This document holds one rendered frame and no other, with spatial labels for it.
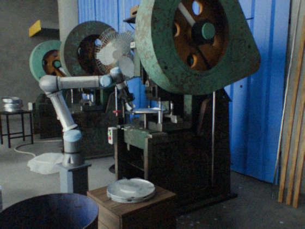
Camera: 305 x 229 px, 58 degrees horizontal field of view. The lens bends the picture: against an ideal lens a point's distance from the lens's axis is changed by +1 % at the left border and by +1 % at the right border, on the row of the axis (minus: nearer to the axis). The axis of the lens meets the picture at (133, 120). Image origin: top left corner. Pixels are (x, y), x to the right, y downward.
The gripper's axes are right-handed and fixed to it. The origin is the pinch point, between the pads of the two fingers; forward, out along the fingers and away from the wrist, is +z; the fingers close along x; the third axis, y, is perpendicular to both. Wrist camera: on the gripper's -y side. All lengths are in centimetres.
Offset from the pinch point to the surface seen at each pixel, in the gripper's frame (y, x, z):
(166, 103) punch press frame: -11.3, 41.6, 17.3
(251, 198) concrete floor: 44, 52, 112
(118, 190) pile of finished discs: 44, -52, 22
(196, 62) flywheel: 41, 40, -19
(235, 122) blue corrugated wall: -9, 117, 81
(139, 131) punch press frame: 6.9, -3.9, 16.1
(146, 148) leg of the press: 25.0, -13.5, 20.9
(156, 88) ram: 8.3, 24.2, -7.6
